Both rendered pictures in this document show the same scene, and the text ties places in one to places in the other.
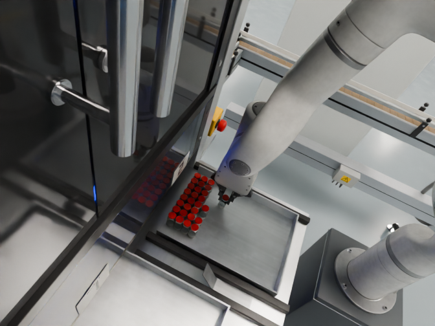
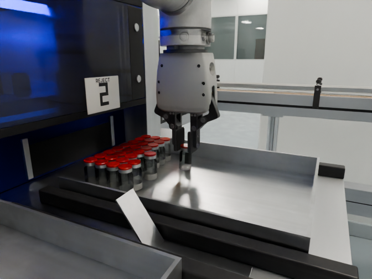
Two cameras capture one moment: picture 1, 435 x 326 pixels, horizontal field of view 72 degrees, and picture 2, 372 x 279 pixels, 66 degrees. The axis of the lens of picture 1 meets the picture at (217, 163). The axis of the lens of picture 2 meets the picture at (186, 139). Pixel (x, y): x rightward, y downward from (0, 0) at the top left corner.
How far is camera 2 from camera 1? 0.59 m
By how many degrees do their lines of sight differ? 35
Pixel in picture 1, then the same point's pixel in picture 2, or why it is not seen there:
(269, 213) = (269, 171)
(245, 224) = (227, 181)
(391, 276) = not seen: outside the picture
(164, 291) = (36, 261)
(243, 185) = (196, 87)
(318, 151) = (346, 187)
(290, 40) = not seen: hidden behind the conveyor
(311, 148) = not seen: hidden behind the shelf
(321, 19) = (293, 73)
